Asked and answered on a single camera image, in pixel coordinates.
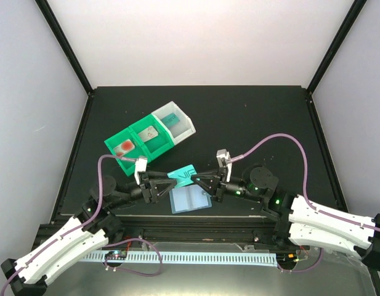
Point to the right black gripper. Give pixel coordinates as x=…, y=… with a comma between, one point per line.
x=211, y=187

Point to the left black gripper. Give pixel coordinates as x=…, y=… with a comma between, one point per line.
x=151, y=192

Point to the teal VIP card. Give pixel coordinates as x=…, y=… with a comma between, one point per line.
x=183, y=175

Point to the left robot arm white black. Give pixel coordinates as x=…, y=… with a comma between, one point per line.
x=32, y=273

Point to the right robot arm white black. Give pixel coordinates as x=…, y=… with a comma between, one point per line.
x=298, y=221

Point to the card with red circles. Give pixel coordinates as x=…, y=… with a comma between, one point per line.
x=125, y=149

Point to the white card red marks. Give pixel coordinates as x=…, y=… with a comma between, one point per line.
x=148, y=133

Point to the teal card in white bin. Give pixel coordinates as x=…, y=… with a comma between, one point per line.
x=170, y=120

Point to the green bin left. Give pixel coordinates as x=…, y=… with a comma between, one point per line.
x=127, y=133

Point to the green bin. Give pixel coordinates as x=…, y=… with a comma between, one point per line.
x=159, y=145
x=127, y=133

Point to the green bin middle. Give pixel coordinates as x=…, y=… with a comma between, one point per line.
x=159, y=145

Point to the white translucent bin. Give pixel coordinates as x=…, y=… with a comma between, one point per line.
x=181, y=131

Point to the left controller board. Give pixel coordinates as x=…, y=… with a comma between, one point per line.
x=116, y=255

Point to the controller board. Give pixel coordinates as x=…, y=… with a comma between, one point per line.
x=116, y=255
x=287, y=257

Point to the right controller board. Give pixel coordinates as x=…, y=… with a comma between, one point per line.
x=287, y=257

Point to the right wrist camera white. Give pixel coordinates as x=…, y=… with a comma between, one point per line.
x=224, y=162

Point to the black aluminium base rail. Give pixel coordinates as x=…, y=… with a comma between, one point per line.
x=243, y=230

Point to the white slotted cable duct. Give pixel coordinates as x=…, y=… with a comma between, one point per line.
x=188, y=258

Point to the left frame post black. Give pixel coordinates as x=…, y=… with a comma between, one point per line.
x=64, y=43

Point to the frame post black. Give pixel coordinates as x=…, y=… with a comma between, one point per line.
x=64, y=43
x=340, y=36

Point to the right frame post black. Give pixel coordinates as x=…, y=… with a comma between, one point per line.
x=340, y=36

